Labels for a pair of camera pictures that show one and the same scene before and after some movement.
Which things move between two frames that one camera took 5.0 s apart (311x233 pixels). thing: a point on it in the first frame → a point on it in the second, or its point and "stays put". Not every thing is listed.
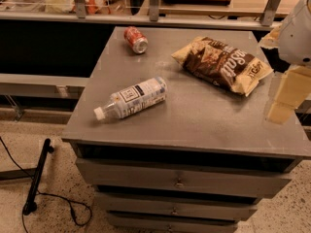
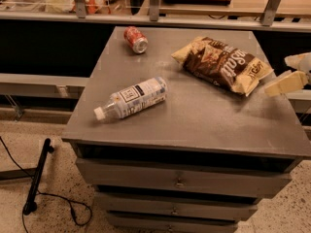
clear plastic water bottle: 125,102 stays put
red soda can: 136,40 stays put
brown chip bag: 220,63 stays put
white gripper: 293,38 → 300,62
